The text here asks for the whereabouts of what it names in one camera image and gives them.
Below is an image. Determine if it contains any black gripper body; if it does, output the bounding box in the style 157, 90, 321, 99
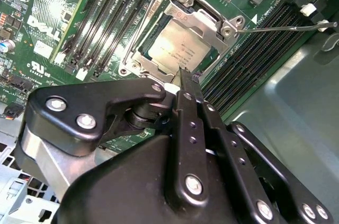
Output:
57, 103, 252, 224

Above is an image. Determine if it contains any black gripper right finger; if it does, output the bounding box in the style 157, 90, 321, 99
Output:
190, 74, 335, 224

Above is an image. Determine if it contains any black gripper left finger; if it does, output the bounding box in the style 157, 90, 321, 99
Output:
14, 68, 212, 210

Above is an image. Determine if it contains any silver CPU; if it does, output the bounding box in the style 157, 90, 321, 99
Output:
137, 19, 212, 76

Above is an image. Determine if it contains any metal socket cover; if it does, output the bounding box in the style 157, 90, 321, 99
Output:
129, 3, 233, 83

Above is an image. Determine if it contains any wire locking lever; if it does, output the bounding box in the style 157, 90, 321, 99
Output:
235, 21, 338, 34

